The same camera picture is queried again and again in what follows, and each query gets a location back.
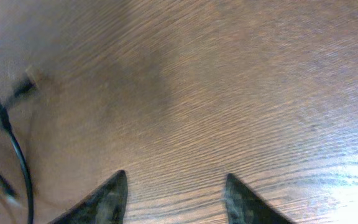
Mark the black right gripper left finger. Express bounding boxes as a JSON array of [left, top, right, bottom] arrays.
[[51, 170, 128, 224]]

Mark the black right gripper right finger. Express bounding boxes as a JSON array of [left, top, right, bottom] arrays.
[[223, 173, 293, 224]]

